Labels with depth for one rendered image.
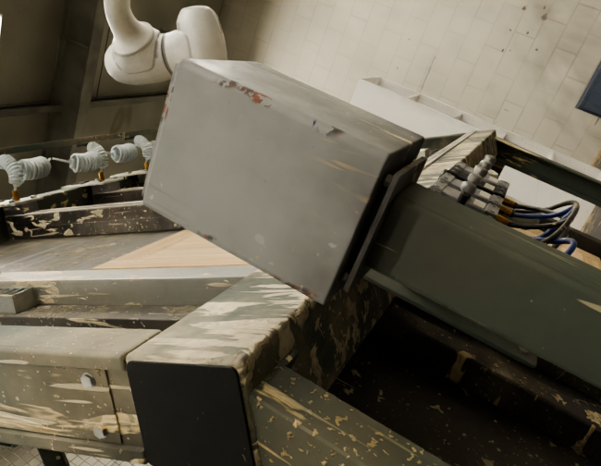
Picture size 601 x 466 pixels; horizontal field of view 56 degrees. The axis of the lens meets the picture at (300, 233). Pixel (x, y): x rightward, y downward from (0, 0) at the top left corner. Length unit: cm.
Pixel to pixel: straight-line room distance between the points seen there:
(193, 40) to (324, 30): 516
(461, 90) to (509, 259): 571
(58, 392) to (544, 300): 44
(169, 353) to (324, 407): 14
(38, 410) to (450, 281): 43
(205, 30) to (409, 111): 353
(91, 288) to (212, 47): 67
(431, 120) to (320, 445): 434
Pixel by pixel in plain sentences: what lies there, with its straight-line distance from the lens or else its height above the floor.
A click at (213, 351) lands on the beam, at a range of 49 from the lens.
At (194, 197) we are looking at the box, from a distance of 43.
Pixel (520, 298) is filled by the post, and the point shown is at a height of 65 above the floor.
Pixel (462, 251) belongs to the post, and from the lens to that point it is 40.
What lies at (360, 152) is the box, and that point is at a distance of 37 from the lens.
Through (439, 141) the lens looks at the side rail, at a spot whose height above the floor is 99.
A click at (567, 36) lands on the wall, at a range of 602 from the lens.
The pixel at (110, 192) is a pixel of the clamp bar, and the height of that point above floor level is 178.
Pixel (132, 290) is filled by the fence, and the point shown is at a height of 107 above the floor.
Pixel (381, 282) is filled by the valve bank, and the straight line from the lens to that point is 66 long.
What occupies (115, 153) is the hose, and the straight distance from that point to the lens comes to 210.
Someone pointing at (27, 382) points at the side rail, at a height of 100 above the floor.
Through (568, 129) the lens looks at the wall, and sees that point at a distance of 605.
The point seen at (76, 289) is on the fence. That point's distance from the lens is 92.
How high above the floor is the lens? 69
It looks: 15 degrees up
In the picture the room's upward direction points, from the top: 62 degrees counter-clockwise
